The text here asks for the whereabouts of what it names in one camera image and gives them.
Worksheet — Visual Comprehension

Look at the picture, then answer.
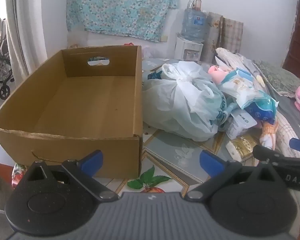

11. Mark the red floral bundle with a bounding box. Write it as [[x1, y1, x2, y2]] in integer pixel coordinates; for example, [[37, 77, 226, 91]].
[[12, 163, 28, 189]]

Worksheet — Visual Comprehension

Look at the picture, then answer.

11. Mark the white curtain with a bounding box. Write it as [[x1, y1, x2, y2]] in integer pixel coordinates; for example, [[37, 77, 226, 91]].
[[5, 0, 49, 77]]

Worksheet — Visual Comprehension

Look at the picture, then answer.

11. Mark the white blanket coloured stitching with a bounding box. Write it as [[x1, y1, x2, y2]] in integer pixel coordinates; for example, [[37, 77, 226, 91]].
[[272, 110, 300, 158]]

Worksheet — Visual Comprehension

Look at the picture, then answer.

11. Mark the floral rolled mat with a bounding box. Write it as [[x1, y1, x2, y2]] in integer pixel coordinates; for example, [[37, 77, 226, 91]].
[[204, 11, 224, 64]]

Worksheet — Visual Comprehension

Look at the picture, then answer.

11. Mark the gold packet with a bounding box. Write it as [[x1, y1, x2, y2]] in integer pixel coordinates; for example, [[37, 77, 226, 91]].
[[226, 134, 259, 162]]

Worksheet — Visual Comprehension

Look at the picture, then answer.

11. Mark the small white box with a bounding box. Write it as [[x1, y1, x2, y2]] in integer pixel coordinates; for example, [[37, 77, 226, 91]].
[[225, 112, 258, 140]]

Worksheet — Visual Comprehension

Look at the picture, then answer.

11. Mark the blue white wipes pack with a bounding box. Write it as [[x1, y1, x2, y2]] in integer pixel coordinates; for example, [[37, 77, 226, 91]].
[[219, 68, 254, 105]]

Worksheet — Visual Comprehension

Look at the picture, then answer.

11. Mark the brown wooden door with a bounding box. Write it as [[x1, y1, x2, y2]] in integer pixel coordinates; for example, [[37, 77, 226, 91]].
[[282, 0, 300, 82]]

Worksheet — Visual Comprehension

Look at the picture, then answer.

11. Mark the blue floral cloth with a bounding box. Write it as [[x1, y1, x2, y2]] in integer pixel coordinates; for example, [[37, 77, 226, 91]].
[[66, 0, 181, 42]]

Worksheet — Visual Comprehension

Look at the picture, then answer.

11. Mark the teal patterned packet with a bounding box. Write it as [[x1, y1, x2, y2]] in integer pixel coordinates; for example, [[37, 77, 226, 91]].
[[241, 94, 279, 125]]

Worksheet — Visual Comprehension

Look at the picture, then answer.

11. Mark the pink plush doll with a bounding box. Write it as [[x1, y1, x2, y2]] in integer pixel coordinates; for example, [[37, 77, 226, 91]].
[[207, 65, 232, 83]]

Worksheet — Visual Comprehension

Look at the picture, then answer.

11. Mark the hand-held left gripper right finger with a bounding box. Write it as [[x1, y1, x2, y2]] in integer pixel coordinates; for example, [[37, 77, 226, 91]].
[[184, 150, 285, 202]]

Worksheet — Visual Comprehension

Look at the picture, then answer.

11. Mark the grey stroller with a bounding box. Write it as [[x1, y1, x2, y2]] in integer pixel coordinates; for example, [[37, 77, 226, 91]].
[[0, 17, 15, 100]]

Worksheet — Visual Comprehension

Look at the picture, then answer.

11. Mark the orange white cloth doll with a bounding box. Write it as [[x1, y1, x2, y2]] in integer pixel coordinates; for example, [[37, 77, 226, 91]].
[[259, 120, 279, 153]]

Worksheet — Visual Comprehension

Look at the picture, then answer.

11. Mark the grey bed sheet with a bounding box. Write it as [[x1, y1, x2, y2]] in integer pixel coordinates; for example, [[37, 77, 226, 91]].
[[277, 94, 300, 133]]

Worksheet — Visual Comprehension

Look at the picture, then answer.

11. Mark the brown cardboard box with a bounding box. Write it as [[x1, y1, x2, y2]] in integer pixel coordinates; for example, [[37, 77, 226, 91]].
[[0, 45, 143, 179]]

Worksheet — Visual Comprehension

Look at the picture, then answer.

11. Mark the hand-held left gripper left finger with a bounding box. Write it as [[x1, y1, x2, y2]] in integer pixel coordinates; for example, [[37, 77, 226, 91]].
[[22, 150, 119, 202]]

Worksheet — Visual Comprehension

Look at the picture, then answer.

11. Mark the plaid rolled mat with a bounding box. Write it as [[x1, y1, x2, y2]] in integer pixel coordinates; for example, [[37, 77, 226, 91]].
[[220, 17, 244, 54]]

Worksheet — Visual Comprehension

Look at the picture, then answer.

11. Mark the white plastic bag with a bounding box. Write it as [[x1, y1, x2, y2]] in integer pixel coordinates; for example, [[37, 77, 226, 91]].
[[142, 60, 227, 142]]

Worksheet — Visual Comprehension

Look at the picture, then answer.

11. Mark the green patterned pillow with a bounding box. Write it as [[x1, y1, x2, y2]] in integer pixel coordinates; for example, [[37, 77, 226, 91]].
[[251, 59, 300, 98]]

